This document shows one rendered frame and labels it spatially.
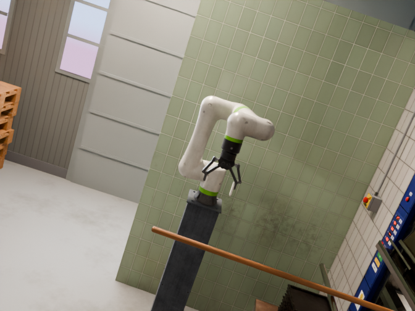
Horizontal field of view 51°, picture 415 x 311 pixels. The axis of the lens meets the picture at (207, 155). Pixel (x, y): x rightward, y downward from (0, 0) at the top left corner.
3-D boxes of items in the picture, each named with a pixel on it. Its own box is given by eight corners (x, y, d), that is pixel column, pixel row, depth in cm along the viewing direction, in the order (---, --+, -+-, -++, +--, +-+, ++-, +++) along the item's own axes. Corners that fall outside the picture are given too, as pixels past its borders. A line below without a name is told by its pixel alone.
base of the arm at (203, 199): (196, 186, 290) (198, 178, 288) (217, 193, 291) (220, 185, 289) (192, 200, 265) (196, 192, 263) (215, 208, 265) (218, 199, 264)
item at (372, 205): (372, 207, 300) (378, 195, 298) (376, 213, 291) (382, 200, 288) (362, 204, 301) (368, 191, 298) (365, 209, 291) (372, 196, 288)
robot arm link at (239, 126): (228, 107, 210) (234, 111, 199) (252, 113, 213) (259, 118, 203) (220, 134, 213) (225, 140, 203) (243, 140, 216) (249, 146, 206)
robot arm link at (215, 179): (192, 184, 274) (202, 157, 269) (215, 189, 278) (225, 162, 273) (196, 192, 262) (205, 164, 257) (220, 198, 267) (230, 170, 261)
